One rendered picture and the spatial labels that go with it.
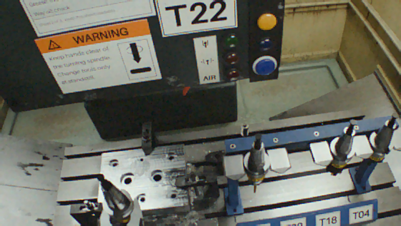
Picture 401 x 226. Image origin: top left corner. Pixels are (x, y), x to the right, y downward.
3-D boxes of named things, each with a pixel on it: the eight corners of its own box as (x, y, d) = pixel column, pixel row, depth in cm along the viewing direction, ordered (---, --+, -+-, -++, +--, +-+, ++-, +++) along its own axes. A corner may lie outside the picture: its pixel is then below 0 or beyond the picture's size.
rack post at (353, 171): (371, 191, 104) (404, 140, 82) (356, 194, 104) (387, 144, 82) (361, 166, 111) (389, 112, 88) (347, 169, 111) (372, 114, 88)
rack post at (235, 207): (243, 214, 105) (245, 166, 82) (227, 216, 105) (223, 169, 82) (239, 187, 111) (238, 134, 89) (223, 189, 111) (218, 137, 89)
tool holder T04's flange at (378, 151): (384, 134, 83) (387, 129, 81) (394, 153, 79) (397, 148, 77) (364, 139, 83) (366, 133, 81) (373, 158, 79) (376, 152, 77)
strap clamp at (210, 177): (220, 196, 110) (217, 174, 98) (180, 201, 110) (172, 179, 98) (218, 187, 112) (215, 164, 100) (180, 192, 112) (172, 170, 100)
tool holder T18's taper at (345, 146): (350, 140, 80) (357, 124, 75) (352, 155, 78) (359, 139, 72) (333, 139, 81) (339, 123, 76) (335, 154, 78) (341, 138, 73)
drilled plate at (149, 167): (190, 211, 103) (188, 204, 99) (102, 219, 103) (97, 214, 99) (185, 151, 118) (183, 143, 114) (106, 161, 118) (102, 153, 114)
